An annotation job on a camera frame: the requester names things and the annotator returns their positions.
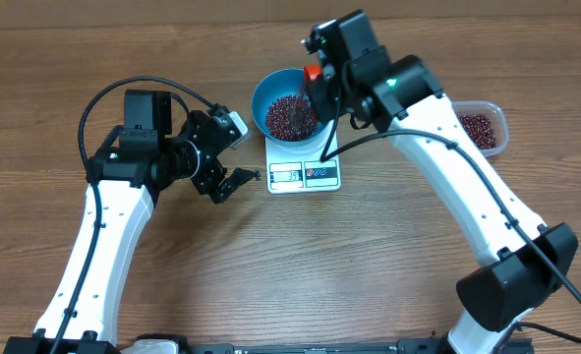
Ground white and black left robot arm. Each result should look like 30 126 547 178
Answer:
4 89 259 353

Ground white digital kitchen scale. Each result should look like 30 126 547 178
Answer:
265 122 342 195

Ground blue metal bowl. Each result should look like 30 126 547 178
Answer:
251 68 328 140

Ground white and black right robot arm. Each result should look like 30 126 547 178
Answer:
304 10 578 353

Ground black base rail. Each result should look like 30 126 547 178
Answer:
137 333 535 354

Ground red beans in bowl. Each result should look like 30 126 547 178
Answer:
264 95 319 142

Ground clear plastic container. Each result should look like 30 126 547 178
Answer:
452 100 510 156

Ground red measuring scoop blue handle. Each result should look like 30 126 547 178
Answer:
303 64 322 84

